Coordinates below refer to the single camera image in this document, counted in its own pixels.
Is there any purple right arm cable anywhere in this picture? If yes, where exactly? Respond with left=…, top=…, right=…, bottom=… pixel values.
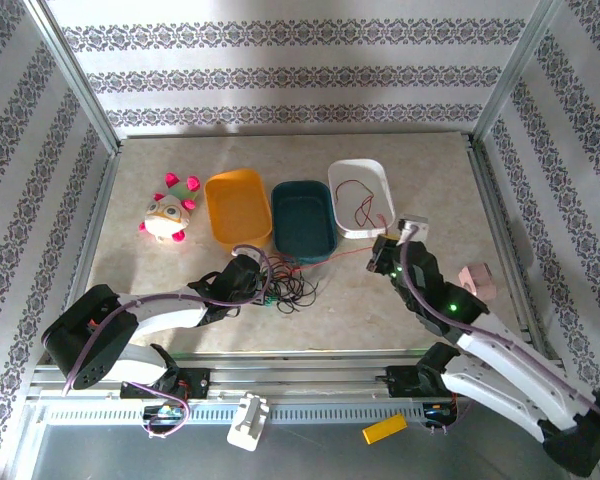
left=398, top=224, right=600, bottom=431

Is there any thin black cable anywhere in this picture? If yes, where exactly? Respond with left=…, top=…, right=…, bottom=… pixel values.
left=257, top=251, right=320, bottom=315

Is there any white printed bracket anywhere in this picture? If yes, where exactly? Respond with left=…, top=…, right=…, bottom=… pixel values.
left=226, top=392, right=271, bottom=453

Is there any grey metal sheet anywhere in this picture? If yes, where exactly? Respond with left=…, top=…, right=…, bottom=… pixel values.
left=29, top=424, right=571, bottom=480

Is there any pink toy block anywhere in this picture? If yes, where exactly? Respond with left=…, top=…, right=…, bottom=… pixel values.
left=458, top=263, right=499, bottom=301

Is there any small electronics board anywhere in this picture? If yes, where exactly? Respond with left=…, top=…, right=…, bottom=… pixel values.
left=423, top=402, right=456, bottom=424
left=142, top=402, right=189, bottom=426

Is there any plush owl toy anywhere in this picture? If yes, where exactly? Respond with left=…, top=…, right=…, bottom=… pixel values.
left=138, top=172, right=202, bottom=245

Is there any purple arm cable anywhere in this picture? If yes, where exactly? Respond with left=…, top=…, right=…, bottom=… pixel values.
left=398, top=224, right=600, bottom=431
left=61, top=243, right=274, bottom=440

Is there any teal plastic bin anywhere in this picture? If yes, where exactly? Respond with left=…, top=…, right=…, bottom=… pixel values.
left=270, top=179, right=338, bottom=264

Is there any aluminium frame post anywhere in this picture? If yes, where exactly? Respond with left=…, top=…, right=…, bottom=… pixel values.
left=472, top=0, right=569, bottom=144
left=22, top=0, right=121, bottom=154

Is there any thin red cable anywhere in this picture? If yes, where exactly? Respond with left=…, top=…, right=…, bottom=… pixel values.
left=293, top=178, right=390, bottom=272

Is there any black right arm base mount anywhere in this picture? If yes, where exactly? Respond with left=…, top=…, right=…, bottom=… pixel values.
left=384, top=364, right=461, bottom=399

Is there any aluminium side rail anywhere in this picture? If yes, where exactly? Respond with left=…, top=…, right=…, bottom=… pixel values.
left=462, top=132, right=556, bottom=361
left=54, top=149, right=124, bottom=364

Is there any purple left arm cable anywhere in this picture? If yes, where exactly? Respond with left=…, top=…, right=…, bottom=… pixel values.
left=61, top=243, right=274, bottom=440

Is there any yellow block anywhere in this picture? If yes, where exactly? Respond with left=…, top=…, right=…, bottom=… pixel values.
left=362, top=413, right=409, bottom=445

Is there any orange plastic bin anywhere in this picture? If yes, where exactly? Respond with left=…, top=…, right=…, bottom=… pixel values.
left=203, top=168, right=274, bottom=253

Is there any white plastic bin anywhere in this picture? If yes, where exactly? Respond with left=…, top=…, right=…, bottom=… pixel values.
left=327, top=158, right=397, bottom=240

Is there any aluminium front rail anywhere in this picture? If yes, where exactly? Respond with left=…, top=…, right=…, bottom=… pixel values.
left=29, top=349, right=481, bottom=401

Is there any slotted grey cable duct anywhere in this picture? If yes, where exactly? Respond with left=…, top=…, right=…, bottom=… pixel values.
left=39, top=402, right=431, bottom=426

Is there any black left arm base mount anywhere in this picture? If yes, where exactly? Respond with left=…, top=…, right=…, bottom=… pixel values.
left=119, top=367, right=212, bottom=401

